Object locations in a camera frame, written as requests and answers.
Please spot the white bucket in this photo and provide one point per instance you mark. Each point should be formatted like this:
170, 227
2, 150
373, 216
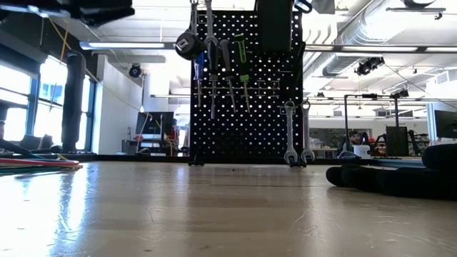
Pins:
361, 151

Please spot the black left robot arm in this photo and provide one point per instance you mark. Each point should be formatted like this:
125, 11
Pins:
89, 10

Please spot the bright window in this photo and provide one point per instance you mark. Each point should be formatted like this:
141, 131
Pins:
14, 103

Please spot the black round speaker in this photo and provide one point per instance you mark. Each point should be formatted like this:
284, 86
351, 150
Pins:
135, 70

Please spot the black peg board bin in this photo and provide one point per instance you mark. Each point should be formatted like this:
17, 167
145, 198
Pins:
275, 25

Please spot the black peg board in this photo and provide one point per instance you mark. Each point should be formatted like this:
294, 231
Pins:
250, 135

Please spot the ceiling light strip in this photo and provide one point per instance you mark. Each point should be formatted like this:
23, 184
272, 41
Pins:
121, 45
378, 49

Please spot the black aluminium frame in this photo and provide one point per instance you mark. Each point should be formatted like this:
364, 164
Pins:
107, 157

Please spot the black round column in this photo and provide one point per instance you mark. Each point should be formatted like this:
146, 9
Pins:
73, 107

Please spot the person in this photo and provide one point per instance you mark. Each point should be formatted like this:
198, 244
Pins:
353, 137

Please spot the black perforated panel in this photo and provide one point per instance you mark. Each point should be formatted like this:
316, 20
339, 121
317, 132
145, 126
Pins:
397, 141

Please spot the silver ventilation duct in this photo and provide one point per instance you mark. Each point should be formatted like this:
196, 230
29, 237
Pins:
342, 60

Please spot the black tape measure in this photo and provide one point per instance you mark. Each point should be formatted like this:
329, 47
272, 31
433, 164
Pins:
189, 44

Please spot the black pipe stand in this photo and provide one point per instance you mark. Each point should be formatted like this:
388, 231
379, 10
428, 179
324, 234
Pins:
345, 118

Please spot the red tool cart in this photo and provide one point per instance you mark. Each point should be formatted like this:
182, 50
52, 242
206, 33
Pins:
174, 137

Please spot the black monitor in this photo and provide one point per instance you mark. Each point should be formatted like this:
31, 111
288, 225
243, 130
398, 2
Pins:
153, 123
446, 124

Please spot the black ceiling camera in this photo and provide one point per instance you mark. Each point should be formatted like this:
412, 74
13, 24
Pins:
369, 65

